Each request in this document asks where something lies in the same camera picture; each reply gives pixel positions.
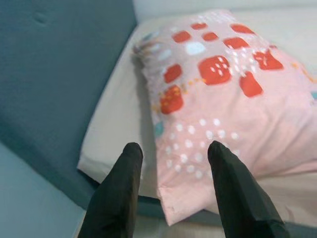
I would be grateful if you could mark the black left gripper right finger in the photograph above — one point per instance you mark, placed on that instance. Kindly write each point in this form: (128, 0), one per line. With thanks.
(242, 203)

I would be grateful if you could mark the pink pillow with red patches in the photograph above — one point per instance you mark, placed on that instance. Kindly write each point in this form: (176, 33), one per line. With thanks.
(223, 104)

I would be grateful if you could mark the teal upholstered headboard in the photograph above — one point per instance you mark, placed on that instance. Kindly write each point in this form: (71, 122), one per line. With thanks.
(49, 74)

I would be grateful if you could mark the dark teal bed frame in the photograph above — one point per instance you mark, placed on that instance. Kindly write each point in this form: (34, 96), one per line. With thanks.
(148, 205)

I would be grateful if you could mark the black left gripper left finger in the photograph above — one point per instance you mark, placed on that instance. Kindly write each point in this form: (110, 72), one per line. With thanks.
(114, 198)

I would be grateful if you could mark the cream mattress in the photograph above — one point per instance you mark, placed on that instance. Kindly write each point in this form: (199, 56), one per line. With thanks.
(111, 111)

